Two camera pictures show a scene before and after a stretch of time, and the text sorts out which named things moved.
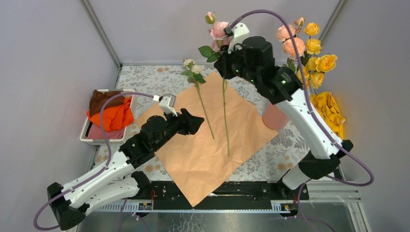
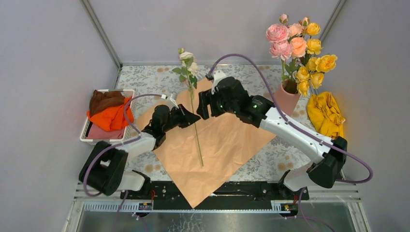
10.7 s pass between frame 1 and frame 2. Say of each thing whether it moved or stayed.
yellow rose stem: stayed
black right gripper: moved
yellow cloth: stayed
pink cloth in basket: stayed
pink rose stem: moved
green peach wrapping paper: stayed
